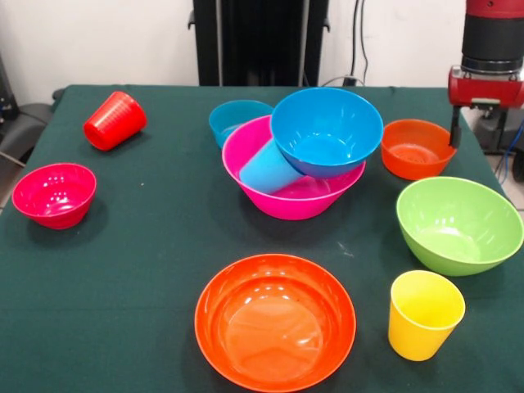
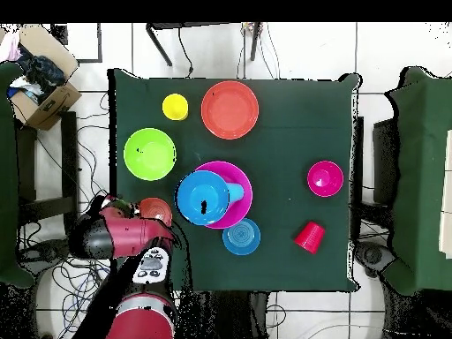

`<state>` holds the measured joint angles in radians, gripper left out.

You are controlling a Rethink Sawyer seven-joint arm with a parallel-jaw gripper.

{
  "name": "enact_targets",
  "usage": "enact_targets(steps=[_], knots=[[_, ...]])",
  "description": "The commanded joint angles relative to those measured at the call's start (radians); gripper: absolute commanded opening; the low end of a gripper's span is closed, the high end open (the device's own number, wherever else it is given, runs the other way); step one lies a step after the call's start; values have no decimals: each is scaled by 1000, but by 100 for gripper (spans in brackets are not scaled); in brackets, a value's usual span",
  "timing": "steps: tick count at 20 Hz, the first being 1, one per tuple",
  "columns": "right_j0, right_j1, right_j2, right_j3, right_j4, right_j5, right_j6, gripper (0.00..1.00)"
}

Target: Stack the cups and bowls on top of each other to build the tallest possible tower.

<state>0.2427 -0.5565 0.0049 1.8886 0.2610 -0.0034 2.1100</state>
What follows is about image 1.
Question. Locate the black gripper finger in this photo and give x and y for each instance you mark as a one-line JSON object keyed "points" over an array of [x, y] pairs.
{"points": [[455, 129]]}

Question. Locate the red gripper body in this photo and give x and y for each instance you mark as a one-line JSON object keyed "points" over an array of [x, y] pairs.
{"points": [[487, 90]]}

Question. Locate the small orange bowl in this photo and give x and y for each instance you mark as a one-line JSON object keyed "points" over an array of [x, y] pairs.
{"points": [[409, 151]]}

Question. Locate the large blue bowl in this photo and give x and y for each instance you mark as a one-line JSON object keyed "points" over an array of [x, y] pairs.
{"points": [[327, 131]]}

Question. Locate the large pink bowl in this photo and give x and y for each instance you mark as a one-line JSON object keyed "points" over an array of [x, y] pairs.
{"points": [[294, 200]]}

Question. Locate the blue cup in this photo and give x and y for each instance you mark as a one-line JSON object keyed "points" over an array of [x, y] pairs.
{"points": [[266, 172]]}

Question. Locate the red cup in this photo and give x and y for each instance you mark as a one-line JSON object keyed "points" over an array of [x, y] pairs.
{"points": [[114, 120]]}

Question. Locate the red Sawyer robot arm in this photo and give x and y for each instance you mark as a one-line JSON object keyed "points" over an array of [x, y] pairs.
{"points": [[493, 37]]}

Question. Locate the green bowl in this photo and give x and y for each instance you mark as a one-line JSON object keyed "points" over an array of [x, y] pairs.
{"points": [[454, 229]]}

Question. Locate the yellow cup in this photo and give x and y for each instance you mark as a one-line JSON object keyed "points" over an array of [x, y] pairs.
{"points": [[417, 327]]}

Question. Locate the small blue bowl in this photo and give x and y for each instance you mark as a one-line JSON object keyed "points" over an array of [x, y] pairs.
{"points": [[233, 116]]}

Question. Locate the large orange bowl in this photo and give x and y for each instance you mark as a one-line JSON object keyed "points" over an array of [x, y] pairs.
{"points": [[274, 327]]}

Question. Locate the dark green tablecloth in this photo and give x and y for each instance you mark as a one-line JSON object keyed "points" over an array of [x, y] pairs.
{"points": [[143, 245]]}

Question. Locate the small crimson bowl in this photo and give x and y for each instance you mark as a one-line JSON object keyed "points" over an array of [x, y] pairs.
{"points": [[53, 196]]}

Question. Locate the black pedestal leg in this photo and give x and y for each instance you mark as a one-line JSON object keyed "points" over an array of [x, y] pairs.
{"points": [[24, 123], [497, 135]]}

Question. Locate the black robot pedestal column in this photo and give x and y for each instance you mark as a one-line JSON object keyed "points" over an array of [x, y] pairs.
{"points": [[254, 41]]}

